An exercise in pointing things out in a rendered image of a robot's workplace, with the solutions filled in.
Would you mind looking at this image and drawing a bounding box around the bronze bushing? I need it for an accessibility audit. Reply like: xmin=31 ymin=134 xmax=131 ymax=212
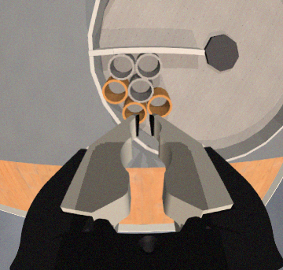
xmin=147 ymin=87 xmax=172 ymax=117
xmin=122 ymin=96 xmax=147 ymax=124
xmin=102 ymin=76 xmax=129 ymax=104

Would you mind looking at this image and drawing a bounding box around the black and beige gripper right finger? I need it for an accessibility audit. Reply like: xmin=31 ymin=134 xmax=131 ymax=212
xmin=149 ymin=113 xmax=283 ymax=270

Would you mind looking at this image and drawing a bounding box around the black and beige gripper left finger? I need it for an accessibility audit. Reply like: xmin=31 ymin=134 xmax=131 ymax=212
xmin=9 ymin=113 xmax=139 ymax=270

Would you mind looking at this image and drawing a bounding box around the grey metal sleeve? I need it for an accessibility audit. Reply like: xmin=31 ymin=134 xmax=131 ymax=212
xmin=108 ymin=54 xmax=135 ymax=80
xmin=135 ymin=53 xmax=163 ymax=80
xmin=127 ymin=73 xmax=154 ymax=103

